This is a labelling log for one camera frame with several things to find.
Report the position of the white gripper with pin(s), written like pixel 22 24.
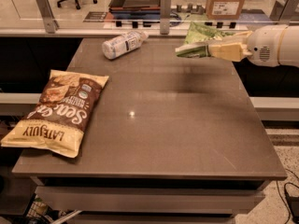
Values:
pixel 263 46

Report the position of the green jalapeno chip bag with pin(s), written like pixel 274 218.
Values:
pixel 196 41

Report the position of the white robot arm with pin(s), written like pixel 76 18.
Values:
pixel 289 47

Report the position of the brown Late July chip bag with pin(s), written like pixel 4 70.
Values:
pixel 60 118

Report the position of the cardboard box with label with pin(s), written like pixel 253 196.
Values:
pixel 224 9

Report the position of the white plastic bottle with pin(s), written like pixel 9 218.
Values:
pixel 122 44

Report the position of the grey metal post right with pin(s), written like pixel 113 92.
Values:
pixel 285 12

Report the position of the grey metal post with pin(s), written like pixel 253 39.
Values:
pixel 285 12
pixel 50 24
pixel 165 10

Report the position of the grey metal post middle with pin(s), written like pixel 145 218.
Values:
pixel 165 10

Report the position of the black power adapter with cable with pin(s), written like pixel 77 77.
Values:
pixel 290 202

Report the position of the grey metal post left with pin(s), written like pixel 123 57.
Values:
pixel 50 24

